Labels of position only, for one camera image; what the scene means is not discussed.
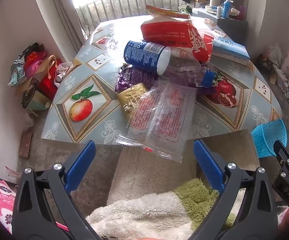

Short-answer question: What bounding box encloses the large red snack bag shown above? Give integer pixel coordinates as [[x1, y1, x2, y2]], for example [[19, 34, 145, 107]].
[[141, 15, 214, 62]]

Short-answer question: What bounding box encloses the blue white cardboard box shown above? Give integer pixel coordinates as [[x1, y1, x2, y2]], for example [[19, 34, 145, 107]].
[[211, 37, 250, 66]]

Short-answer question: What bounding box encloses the floral cloth bag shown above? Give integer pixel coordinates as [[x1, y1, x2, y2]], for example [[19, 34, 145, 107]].
[[8, 59, 26, 87]]

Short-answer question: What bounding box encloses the grey cabinet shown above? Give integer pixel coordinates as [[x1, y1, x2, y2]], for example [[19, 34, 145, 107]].
[[192, 7, 248, 44]]

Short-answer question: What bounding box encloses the red yellow packet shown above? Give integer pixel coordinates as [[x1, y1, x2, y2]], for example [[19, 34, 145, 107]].
[[146, 5, 191, 19]]

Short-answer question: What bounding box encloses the red gift bag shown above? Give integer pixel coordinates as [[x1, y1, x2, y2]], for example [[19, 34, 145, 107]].
[[38, 55, 64, 100]]

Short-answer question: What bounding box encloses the brown brick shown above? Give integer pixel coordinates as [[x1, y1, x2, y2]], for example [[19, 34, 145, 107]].
[[19, 132, 33, 158]]

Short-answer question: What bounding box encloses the small blue plastic bottle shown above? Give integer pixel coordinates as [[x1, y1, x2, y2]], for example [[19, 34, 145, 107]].
[[222, 0, 232, 19]]

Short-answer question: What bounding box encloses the pile of plastic waste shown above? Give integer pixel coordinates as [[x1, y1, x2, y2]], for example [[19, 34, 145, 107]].
[[257, 52, 289, 120]]

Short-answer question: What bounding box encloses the white plastic bag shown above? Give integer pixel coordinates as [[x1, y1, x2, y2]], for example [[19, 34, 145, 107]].
[[56, 62, 71, 83], [268, 42, 283, 67]]

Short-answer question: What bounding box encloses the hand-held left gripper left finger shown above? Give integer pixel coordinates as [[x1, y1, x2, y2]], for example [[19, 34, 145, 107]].
[[12, 140, 96, 240]]

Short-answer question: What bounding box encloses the crushed clear bottle blue cap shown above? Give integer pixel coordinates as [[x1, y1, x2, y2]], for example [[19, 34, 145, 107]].
[[163, 52, 216, 88]]

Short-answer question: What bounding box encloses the orange plastic bag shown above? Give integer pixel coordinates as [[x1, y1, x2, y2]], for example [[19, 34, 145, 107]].
[[25, 51, 46, 78]]

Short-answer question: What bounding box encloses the blue plastic mesh basket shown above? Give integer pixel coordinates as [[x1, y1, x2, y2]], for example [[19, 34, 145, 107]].
[[251, 119, 288, 158]]

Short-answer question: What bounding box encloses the metal window railing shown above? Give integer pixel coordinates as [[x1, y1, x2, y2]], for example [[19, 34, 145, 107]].
[[76, 0, 192, 27]]

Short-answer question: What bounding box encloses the gold foil packet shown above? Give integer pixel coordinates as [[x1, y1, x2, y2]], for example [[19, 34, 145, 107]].
[[117, 83, 150, 119]]

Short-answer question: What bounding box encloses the fruit print tablecloth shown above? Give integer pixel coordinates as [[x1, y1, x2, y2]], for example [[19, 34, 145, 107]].
[[42, 16, 283, 147]]

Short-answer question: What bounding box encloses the clear red print wrapper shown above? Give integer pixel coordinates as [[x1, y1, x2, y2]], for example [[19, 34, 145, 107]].
[[116, 80, 198, 164]]

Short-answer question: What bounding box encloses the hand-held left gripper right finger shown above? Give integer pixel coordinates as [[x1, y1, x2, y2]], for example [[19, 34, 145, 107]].
[[193, 139, 278, 240]]

